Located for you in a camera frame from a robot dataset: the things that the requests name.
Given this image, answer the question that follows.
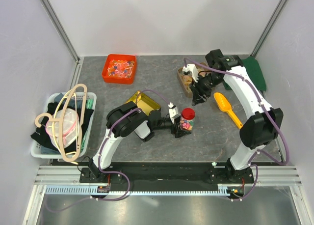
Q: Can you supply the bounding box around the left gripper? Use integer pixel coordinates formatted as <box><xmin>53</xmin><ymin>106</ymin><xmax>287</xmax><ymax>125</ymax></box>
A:
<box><xmin>153</xmin><ymin>115</ymin><xmax>191</xmax><ymax>138</ymax></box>

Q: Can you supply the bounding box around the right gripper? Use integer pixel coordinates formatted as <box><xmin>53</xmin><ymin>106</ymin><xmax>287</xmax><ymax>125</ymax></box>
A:
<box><xmin>188</xmin><ymin>72</ymin><xmax>224</xmax><ymax>107</ymax></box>

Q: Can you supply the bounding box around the red jar lid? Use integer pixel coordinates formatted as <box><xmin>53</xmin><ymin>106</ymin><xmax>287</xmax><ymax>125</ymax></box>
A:
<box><xmin>181</xmin><ymin>108</ymin><xmax>196</xmax><ymax>120</ymax></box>

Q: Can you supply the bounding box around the clear glass jar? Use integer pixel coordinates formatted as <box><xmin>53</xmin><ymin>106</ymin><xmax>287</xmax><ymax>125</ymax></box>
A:
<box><xmin>180</xmin><ymin>117</ymin><xmax>194</xmax><ymax>131</ymax></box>

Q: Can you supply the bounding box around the yellow plastic scoop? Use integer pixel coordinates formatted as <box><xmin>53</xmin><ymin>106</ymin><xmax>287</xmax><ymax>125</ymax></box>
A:
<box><xmin>213</xmin><ymin>92</ymin><xmax>243</xmax><ymax>129</ymax></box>

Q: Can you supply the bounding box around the star candy tin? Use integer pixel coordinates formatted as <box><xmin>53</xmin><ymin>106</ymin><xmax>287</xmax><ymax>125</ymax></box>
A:
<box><xmin>125</xmin><ymin>91</ymin><xmax>161</xmax><ymax>117</ymax></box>

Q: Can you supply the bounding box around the orange candy box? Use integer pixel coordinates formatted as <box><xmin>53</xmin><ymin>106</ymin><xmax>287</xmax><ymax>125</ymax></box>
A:
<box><xmin>102</xmin><ymin>54</ymin><xmax>137</xmax><ymax>84</ymax></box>

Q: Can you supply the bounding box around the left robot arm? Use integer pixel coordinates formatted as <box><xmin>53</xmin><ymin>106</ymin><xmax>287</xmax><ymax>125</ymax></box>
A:
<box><xmin>89</xmin><ymin>102</ymin><xmax>191</xmax><ymax>182</ymax></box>

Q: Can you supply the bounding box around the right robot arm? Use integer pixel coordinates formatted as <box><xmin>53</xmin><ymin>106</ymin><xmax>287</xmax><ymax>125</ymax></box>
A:
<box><xmin>183</xmin><ymin>49</ymin><xmax>284</xmax><ymax>183</ymax></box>

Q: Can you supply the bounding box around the brown gummy candy box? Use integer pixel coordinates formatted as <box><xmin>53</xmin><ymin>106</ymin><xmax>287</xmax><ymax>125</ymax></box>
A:
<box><xmin>177</xmin><ymin>65</ymin><xmax>210</xmax><ymax>98</ymax></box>

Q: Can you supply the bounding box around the green folded cloth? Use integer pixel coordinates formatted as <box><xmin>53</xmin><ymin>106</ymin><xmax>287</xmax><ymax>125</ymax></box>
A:
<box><xmin>223</xmin><ymin>56</ymin><xmax>267</xmax><ymax>91</ymax></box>

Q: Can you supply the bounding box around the beige clothes hanger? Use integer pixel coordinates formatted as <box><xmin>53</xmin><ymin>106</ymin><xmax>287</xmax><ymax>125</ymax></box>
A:
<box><xmin>34</xmin><ymin>84</ymin><xmax>87</xmax><ymax>164</ymax></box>

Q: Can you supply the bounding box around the white laundry basket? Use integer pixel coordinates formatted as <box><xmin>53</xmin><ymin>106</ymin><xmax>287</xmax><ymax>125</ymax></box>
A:
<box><xmin>30</xmin><ymin>92</ymin><xmax>97</xmax><ymax>159</ymax></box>

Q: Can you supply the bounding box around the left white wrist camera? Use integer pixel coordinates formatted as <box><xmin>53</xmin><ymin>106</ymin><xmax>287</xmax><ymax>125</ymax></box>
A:
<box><xmin>168</xmin><ymin>102</ymin><xmax>181</xmax><ymax>123</ymax></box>

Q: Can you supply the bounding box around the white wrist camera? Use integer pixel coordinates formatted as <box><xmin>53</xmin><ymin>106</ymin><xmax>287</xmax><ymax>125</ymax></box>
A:
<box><xmin>183</xmin><ymin>64</ymin><xmax>198</xmax><ymax>83</ymax></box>
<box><xmin>168</xmin><ymin>102</ymin><xmax>181</xmax><ymax>123</ymax></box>

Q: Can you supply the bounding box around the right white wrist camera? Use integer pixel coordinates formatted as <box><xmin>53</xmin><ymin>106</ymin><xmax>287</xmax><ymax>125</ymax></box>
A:
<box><xmin>183</xmin><ymin>64</ymin><xmax>198</xmax><ymax>83</ymax></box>

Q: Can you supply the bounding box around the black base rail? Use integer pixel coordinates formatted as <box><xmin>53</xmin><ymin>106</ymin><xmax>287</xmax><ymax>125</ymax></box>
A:
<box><xmin>79</xmin><ymin>162</ymin><xmax>254</xmax><ymax>184</ymax></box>

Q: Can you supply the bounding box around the white cable duct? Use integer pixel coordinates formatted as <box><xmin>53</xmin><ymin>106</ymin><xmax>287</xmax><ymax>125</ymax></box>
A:
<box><xmin>45</xmin><ymin>185</ymin><xmax>232</xmax><ymax>196</ymax></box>

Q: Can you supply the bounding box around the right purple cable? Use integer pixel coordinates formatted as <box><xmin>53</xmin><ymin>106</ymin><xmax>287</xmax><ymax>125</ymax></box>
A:
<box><xmin>183</xmin><ymin>57</ymin><xmax>290</xmax><ymax>202</ymax></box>

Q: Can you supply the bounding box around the purple cable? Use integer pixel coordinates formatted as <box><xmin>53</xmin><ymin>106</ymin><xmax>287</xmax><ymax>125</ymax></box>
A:
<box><xmin>183</xmin><ymin>57</ymin><xmax>290</xmax><ymax>202</ymax></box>
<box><xmin>44</xmin><ymin>88</ymin><xmax>172</xmax><ymax>212</ymax></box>

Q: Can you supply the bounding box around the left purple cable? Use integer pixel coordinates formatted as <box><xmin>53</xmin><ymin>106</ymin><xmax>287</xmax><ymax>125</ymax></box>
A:
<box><xmin>44</xmin><ymin>88</ymin><xmax>172</xmax><ymax>212</ymax></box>

